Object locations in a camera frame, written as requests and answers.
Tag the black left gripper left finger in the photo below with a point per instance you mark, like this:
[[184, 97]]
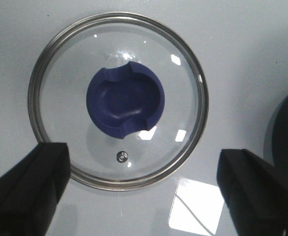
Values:
[[32, 189]]

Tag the dark blue saucepan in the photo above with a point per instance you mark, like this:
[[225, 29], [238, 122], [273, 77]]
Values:
[[275, 148]]

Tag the glass lid with blue knob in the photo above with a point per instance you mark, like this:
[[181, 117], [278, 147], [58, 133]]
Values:
[[126, 93]]

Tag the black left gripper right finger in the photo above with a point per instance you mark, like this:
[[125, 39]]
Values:
[[255, 193]]

